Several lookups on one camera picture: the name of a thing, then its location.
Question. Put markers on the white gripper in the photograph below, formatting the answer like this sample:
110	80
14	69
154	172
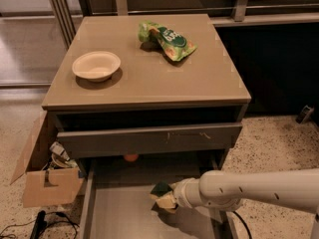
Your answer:
181	191

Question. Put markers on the green yellow sponge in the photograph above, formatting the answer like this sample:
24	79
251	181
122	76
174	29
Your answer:
161	191

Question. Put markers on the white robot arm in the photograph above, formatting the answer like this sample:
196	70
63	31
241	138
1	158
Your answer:
294	189

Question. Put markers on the grey open middle drawer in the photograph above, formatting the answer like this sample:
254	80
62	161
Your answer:
118	203

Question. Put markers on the grey top drawer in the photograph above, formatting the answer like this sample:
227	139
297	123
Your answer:
146	140

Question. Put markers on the grey drawer cabinet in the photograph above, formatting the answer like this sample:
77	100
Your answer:
148	90

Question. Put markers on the orange ball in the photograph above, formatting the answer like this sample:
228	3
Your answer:
131	157

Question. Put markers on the trash in cardboard box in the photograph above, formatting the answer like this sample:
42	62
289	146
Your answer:
59	158

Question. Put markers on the cardboard box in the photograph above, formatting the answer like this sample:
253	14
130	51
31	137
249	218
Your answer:
44	186

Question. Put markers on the black power strip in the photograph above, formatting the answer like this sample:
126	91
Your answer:
39	225

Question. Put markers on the white paper bowl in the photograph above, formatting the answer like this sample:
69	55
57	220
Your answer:
96	66

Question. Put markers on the green chip bag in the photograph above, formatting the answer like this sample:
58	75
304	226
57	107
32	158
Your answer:
174	44

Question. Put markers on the dark object on floor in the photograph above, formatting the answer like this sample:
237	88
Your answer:
305	114

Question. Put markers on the metal shelf frame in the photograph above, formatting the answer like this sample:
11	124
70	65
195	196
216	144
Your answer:
224	13

